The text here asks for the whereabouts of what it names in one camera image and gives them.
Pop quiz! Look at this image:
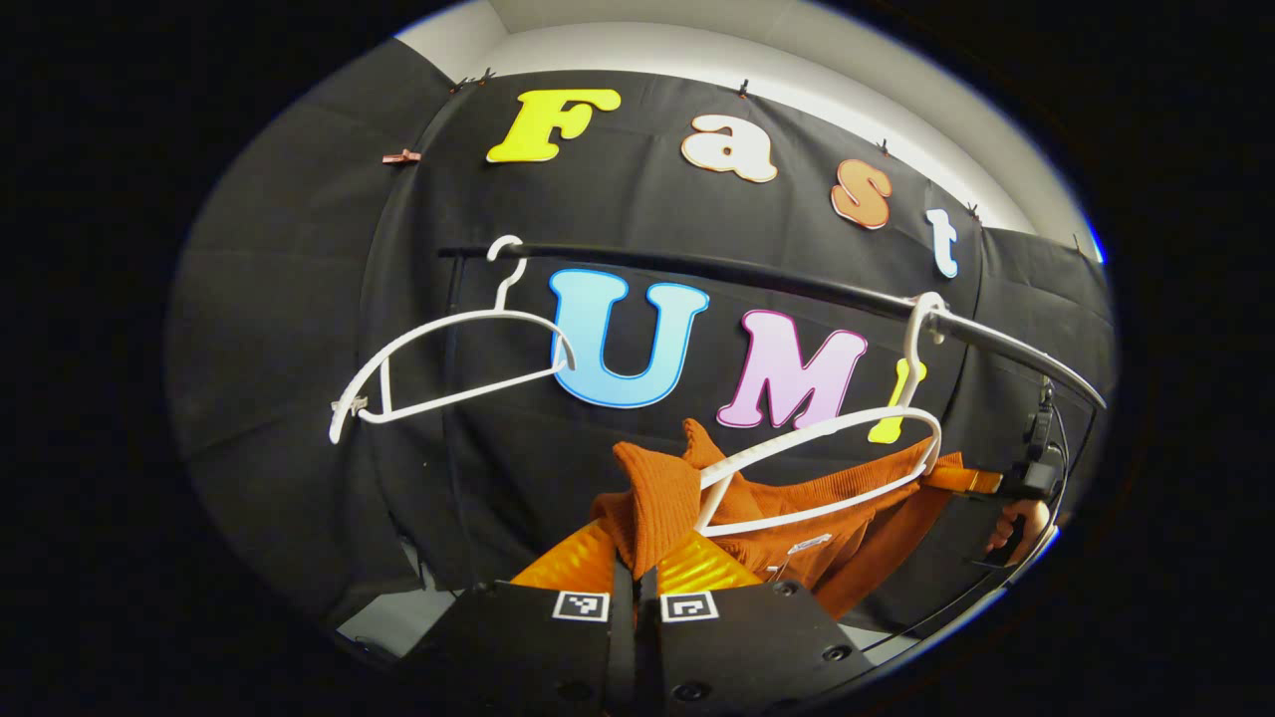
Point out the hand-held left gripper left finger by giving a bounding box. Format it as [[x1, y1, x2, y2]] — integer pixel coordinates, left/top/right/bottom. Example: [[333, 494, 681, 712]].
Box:
[[393, 518, 636, 717]]

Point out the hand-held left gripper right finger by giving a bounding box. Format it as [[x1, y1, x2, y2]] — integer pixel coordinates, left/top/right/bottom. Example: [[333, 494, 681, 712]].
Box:
[[637, 528, 878, 717]]

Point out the orange corduroy jacket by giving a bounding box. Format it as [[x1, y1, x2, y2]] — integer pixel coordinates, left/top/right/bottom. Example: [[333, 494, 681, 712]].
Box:
[[591, 418, 997, 620]]

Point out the white plastic hanger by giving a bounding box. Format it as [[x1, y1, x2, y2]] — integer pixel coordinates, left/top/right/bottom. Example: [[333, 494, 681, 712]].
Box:
[[329, 235, 579, 445], [694, 291, 947, 539]]

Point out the black clothes rack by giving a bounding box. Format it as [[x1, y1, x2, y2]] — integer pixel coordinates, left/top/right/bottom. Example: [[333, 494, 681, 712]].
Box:
[[436, 239, 1109, 411]]

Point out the black backdrop cloth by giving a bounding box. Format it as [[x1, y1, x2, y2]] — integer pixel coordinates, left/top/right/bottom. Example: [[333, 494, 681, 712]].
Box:
[[164, 40, 1117, 638]]

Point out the thin black cable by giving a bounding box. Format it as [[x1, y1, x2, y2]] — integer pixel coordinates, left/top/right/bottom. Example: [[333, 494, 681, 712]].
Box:
[[859, 378, 1075, 656]]

